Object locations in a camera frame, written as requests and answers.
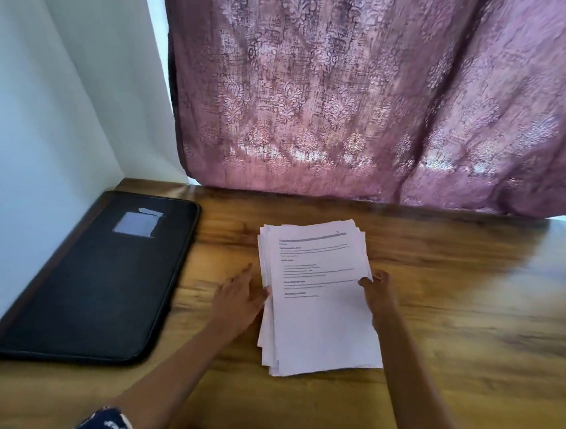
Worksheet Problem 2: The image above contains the white curtain lining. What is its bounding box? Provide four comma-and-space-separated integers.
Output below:
13, 0, 205, 184

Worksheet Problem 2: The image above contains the person's right hand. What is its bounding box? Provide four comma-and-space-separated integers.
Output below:
354, 268, 403, 332

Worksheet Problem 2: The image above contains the person's left forearm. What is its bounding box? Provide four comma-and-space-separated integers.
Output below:
104, 316, 242, 429

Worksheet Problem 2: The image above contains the person's left hand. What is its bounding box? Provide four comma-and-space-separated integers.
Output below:
205, 259, 273, 340

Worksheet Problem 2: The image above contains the black folder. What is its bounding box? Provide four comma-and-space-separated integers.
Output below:
0, 182, 203, 373

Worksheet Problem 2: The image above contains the pink patterned curtain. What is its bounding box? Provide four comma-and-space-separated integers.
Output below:
147, 0, 566, 219

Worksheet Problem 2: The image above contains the person's right forearm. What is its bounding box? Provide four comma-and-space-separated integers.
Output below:
369, 315, 470, 429

